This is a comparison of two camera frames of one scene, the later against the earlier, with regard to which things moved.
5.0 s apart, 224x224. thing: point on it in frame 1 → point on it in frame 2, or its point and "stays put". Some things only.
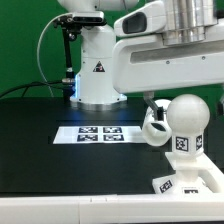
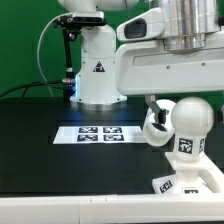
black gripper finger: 220,105 → 220,117
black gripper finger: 159,111 stays put
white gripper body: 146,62 stays put
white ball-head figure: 187,116 stays put
